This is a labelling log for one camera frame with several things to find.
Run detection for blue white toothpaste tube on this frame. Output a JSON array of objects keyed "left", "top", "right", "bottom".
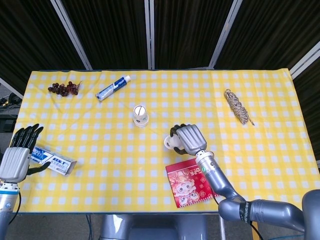
[{"left": 95, "top": 75, "right": 132, "bottom": 102}]

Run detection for yellow white checked tablecloth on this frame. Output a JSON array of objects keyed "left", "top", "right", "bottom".
[{"left": 15, "top": 68, "right": 320, "bottom": 215}]

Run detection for coiled tan rope bundle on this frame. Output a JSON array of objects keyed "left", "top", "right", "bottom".
[{"left": 223, "top": 88, "right": 256, "bottom": 127}]

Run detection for line-marked floral paper cup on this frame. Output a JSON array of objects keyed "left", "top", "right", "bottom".
[{"left": 132, "top": 104, "right": 149, "bottom": 125}]

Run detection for grey robot torso base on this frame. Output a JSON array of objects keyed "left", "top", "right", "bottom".
[{"left": 99, "top": 214, "right": 208, "bottom": 240}]

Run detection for red spiral-bound 2026 calendar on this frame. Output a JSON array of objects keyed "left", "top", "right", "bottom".
[{"left": 165, "top": 157, "right": 218, "bottom": 209}]

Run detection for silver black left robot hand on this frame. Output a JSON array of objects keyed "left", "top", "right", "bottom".
[{"left": 0, "top": 123, "right": 51, "bottom": 183}]

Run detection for green-flower paper cup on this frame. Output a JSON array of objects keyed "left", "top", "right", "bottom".
[{"left": 133, "top": 119, "right": 150, "bottom": 129}]

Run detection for blue white toothpaste box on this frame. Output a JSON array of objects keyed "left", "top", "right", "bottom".
[{"left": 29, "top": 146, "right": 78, "bottom": 177}]

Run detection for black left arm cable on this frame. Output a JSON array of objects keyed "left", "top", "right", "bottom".
[{"left": 8, "top": 189, "right": 23, "bottom": 228}]

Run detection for dark red grape bunch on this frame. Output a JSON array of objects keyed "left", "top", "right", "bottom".
[{"left": 47, "top": 80, "right": 83, "bottom": 98}]

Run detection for white screen frame post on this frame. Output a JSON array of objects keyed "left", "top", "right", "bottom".
[
  {"left": 208, "top": 0, "right": 244, "bottom": 70},
  {"left": 0, "top": 76, "right": 25, "bottom": 100},
  {"left": 289, "top": 41, "right": 320, "bottom": 80},
  {"left": 143, "top": 0, "right": 156, "bottom": 70},
  {"left": 49, "top": 0, "right": 94, "bottom": 71}
]

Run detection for blue-flower plain-bottom paper cup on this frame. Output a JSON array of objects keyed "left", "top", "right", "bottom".
[{"left": 163, "top": 134, "right": 183, "bottom": 151}]

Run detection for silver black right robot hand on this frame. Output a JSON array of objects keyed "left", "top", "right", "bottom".
[{"left": 169, "top": 123, "right": 209, "bottom": 156}]

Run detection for dark corrugated screen panel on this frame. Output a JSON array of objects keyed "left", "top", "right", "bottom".
[
  {"left": 153, "top": 0, "right": 236, "bottom": 70},
  {"left": 61, "top": 0, "right": 148, "bottom": 71},
  {"left": 214, "top": 0, "right": 320, "bottom": 73},
  {"left": 0, "top": 0, "right": 86, "bottom": 88}
]

